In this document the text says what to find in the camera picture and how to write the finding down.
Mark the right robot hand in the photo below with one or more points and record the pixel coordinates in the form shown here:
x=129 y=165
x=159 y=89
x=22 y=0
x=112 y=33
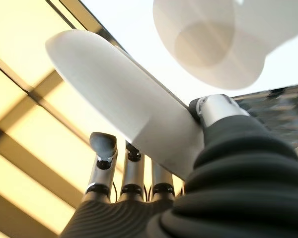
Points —
x=238 y=186

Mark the beige round ceramic plate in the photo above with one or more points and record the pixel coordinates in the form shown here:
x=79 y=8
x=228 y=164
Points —
x=213 y=37
x=119 y=94

